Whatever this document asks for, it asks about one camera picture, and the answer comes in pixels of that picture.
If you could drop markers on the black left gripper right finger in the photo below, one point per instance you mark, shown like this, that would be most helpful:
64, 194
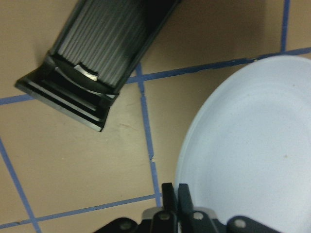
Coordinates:
185, 205

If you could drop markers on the black dish rack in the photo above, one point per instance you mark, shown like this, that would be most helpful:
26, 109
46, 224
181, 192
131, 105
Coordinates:
94, 55

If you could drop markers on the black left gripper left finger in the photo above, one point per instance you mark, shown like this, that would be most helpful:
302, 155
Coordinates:
169, 201

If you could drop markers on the blue plate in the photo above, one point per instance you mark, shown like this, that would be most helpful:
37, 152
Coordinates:
248, 150

